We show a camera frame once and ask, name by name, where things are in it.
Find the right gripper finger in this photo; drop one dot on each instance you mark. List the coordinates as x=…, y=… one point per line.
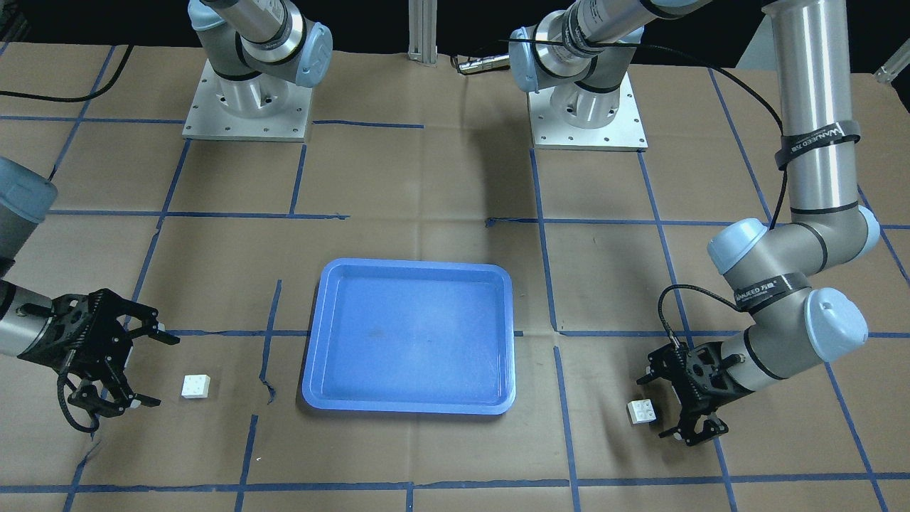
x=87, y=398
x=150, y=325

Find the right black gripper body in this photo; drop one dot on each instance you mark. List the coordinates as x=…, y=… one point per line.
x=108, y=348

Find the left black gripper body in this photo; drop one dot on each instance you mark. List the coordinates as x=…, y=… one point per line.
x=700, y=407

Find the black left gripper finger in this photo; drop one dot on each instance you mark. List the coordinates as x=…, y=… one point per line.
x=667, y=362
x=693, y=430

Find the white block arm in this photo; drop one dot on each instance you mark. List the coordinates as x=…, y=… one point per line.
x=641, y=411
x=195, y=386

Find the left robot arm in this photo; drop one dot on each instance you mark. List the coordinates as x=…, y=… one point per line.
x=768, y=267

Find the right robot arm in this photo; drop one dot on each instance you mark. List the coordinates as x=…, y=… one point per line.
x=264, y=59

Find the blue plastic tray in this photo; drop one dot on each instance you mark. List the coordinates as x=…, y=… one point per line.
x=411, y=336

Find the metal connector plug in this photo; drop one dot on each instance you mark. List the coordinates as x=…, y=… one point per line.
x=474, y=66

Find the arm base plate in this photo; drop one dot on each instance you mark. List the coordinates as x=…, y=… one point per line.
x=260, y=109
x=569, y=118

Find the aluminium profile post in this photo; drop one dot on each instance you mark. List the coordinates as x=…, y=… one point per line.
x=422, y=46

